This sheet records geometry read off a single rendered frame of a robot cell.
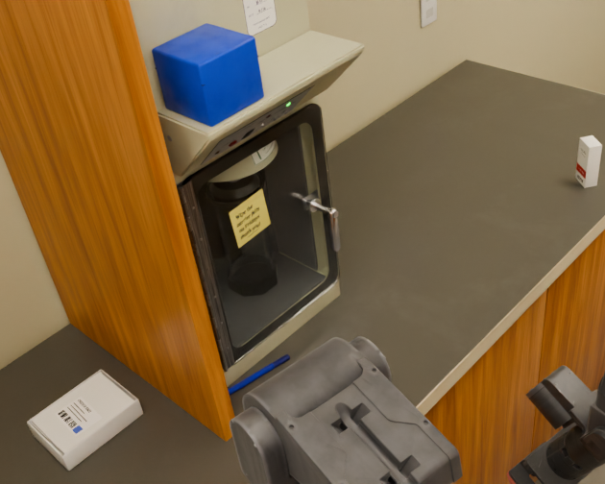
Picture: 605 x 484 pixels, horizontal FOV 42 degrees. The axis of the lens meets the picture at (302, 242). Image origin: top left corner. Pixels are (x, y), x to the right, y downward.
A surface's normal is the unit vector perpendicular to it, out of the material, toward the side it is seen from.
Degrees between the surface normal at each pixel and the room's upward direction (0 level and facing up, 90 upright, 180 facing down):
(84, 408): 0
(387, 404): 13
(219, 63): 90
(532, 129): 0
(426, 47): 90
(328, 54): 0
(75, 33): 90
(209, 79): 90
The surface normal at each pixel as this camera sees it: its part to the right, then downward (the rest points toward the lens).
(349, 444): 0.02, -0.67
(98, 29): -0.68, 0.50
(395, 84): 0.72, 0.36
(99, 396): -0.11, -0.79
